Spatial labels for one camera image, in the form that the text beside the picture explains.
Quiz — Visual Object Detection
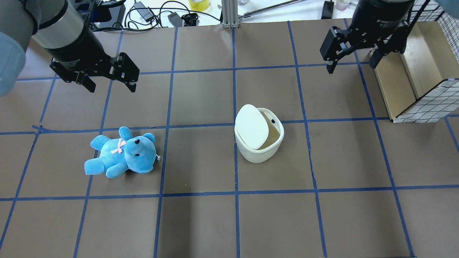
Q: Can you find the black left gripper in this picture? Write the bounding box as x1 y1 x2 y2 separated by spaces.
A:
49 46 140 93

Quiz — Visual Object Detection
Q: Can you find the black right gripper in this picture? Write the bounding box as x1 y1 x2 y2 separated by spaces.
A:
320 16 410 75

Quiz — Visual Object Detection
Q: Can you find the white trash can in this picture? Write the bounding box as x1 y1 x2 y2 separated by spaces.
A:
234 104 285 163

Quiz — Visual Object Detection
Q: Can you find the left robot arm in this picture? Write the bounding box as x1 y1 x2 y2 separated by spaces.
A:
0 0 139 96

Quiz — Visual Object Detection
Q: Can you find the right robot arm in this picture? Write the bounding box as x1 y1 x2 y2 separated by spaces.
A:
320 0 429 75

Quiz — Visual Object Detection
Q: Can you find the black power adapter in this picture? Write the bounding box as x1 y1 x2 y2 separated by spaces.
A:
133 1 155 22

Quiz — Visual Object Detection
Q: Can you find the blue teddy bear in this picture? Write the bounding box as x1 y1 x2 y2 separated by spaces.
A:
84 127 161 178

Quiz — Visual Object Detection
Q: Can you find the long metal rod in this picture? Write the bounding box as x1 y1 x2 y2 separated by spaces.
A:
238 0 306 21

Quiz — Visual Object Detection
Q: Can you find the yellow tape roll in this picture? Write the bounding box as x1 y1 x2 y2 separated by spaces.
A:
188 0 211 12

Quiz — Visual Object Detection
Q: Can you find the aluminium frame post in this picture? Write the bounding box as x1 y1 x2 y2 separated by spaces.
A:
221 0 240 28

